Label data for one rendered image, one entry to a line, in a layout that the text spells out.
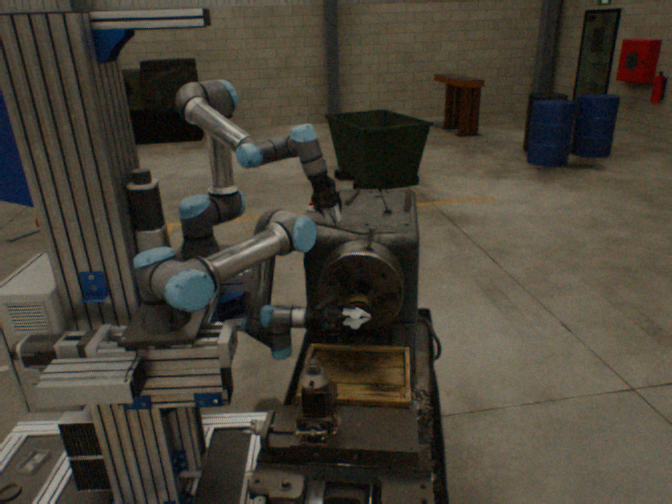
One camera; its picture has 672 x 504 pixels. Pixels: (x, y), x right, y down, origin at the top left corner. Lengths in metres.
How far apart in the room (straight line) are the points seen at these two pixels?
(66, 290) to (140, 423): 0.57
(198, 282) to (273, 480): 0.55
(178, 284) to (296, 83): 10.55
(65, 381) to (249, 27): 10.48
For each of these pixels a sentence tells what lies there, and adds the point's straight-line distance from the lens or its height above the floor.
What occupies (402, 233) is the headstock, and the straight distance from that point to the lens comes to 1.99.
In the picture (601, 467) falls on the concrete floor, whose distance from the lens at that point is 2.97.
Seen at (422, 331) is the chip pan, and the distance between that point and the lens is 2.71.
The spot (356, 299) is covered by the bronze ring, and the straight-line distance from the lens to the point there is 1.78.
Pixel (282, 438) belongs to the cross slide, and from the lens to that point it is 1.49.
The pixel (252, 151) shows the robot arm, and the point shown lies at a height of 1.63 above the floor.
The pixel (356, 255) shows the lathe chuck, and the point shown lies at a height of 1.23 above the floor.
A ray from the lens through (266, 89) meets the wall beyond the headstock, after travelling 11.81.
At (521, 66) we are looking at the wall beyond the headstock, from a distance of 13.30.
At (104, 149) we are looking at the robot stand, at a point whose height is 1.67.
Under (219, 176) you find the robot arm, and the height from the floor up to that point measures 1.46.
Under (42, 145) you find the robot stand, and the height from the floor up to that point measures 1.68.
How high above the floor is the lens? 1.97
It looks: 23 degrees down
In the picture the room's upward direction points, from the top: 2 degrees counter-clockwise
